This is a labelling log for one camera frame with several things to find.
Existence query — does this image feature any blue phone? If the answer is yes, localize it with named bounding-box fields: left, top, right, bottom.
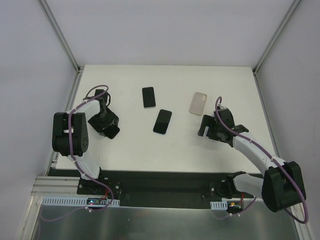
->
left=153, top=109, right=172, bottom=135

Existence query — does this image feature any white cable duct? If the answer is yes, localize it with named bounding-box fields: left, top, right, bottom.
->
left=42, top=196, right=120, bottom=208
left=210, top=200, right=228, bottom=211

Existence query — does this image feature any left aluminium frame post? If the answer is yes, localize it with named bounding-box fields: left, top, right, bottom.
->
left=38, top=0, right=84, bottom=74

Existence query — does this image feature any clear phone case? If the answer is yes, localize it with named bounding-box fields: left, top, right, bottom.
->
left=189, top=92, right=207, bottom=116

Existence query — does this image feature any aluminium rail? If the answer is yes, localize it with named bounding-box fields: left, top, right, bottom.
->
left=31, top=176, right=80, bottom=197

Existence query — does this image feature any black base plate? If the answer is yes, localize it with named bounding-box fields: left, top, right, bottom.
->
left=76, top=169, right=261, bottom=208

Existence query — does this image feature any right aluminium frame post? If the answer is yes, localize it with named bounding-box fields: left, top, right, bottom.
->
left=251, top=0, right=303, bottom=75

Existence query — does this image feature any left white cable duct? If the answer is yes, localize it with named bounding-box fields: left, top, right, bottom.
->
left=42, top=196, right=120, bottom=208

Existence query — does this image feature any aluminium frame post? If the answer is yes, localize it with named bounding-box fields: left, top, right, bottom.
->
left=251, top=0, right=303, bottom=75
left=38, top=0, right=84, bottom=74

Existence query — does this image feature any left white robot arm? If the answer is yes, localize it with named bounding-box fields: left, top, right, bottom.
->
left=52, top=88, right=120, bottom=195

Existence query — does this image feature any right white cable duct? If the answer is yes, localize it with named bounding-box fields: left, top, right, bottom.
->
left=210, top=200, right=228, bottom=211

